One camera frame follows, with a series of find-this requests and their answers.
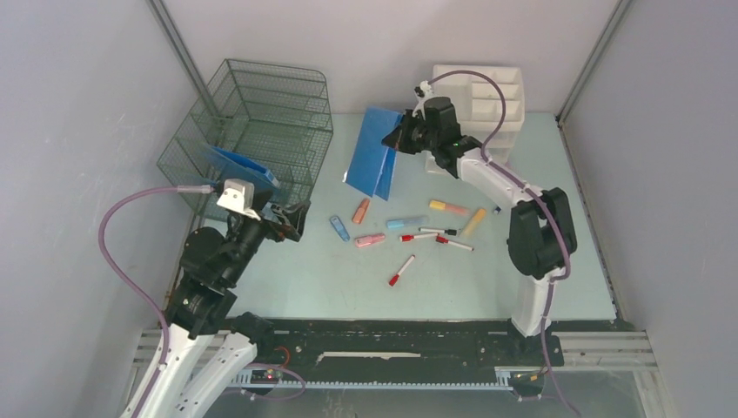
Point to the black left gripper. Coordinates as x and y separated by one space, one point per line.
291 222

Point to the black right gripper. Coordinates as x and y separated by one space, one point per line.
402 133

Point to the blue folder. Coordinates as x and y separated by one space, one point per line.
371 168
231 165

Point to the white plastic drawer organizer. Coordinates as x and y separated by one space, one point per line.
486 97

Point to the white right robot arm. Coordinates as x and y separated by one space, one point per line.
541 235

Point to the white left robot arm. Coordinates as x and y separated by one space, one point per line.
203 349

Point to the blue transparent correction tape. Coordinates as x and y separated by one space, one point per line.
339 228

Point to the pink correction tape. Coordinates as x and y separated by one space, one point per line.
369 240

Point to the yellow pink highlighter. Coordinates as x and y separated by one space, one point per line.
443 206

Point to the red cap marker upper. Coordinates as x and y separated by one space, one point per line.
411 237

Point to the red cap marker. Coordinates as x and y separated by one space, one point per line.
411 237
450 242
395 278

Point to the red cap marker right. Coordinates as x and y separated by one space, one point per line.
450 242

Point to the red cap marker lower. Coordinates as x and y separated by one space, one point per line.
395 278

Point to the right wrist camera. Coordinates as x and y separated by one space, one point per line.
423 92

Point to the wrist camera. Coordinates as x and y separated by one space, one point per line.
237 197
423 92

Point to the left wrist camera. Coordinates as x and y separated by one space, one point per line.
237 197

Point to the green wire mesh rack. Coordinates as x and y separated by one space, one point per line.
277 115

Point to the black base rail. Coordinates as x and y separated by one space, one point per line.
475 354

